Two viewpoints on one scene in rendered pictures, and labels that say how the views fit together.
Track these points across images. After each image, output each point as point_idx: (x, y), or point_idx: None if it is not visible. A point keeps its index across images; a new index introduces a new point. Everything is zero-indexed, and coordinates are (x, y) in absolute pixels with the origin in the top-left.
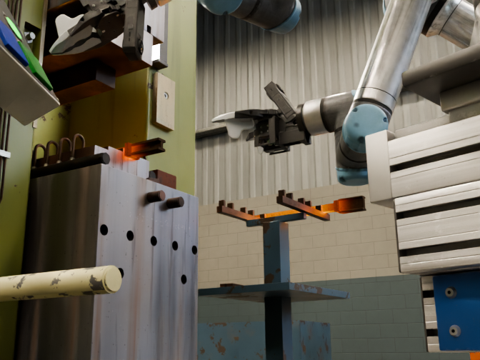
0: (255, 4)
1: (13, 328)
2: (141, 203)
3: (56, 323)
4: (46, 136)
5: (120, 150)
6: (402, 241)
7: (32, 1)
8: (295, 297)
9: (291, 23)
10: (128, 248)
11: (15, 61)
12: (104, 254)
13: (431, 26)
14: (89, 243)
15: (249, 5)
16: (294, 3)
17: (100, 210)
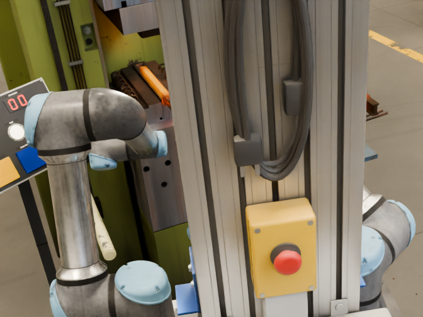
0: (128, 160)
1: (128, 192)
2: (173, 141)
3: (141, 199)
4: None
5: (160, 100)
6: None
7: (80, 7)
8: None
9: (160, 156)
10: (168, 170)
11: (35, 175)
12: (150, 180)
13: None
14: (141, 174)
15: (125, 160)
16: (157, 150)
17: (141, 160)
